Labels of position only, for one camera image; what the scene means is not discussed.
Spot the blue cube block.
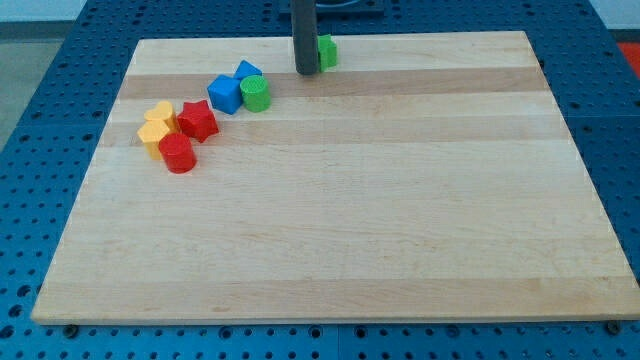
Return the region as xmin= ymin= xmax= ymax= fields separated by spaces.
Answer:
xmin=207 ymin=74 xmax=243 ymax=115

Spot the blue triangle block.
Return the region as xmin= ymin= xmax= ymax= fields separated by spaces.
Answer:
xmin=233 ymin=60 xmax=263 ymax=81

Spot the light wooden board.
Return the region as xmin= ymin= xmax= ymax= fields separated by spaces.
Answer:
xmin=32 ymin=31 xmax=639 ymax=325

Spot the green cylinder block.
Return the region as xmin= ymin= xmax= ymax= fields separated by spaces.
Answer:
xmin=240 ymin=75 xmax=271 ymax=112

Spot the green star block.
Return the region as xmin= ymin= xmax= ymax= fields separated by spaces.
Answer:
xmin=317 ymin=34 xmax=338 ymax=72

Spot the red star block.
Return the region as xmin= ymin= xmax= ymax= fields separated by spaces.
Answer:
xmin=177 ymin=100 xmax=219 ymax=143

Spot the red cylinder block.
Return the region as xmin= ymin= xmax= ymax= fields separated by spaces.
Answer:
xmin=158 ymin=133 xmax=197 ymax=174

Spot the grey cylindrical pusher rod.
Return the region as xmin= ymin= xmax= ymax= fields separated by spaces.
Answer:
xmin=290 ymin=0 xmax=319 ymax=76

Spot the yellow heart block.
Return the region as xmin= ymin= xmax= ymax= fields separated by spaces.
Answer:
xmin=144 ymin=100 xmax=180 ymax=133

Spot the yellow pentagon block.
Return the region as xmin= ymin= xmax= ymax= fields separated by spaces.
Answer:
xmin=137 ymin=121 xmax=170 ymax=160

